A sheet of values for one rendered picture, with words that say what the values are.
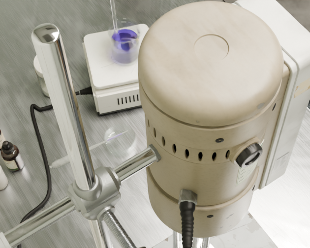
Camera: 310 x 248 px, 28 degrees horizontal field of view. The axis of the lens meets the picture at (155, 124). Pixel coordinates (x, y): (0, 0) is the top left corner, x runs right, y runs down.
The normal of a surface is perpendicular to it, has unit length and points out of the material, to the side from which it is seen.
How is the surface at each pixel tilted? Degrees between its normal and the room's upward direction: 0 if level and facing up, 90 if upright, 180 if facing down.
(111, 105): 90
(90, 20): 0
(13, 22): 0
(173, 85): 7
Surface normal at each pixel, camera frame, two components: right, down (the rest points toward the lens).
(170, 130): -0.55, 0.72
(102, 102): 0.22, 0.83
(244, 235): -0.03, -0.52
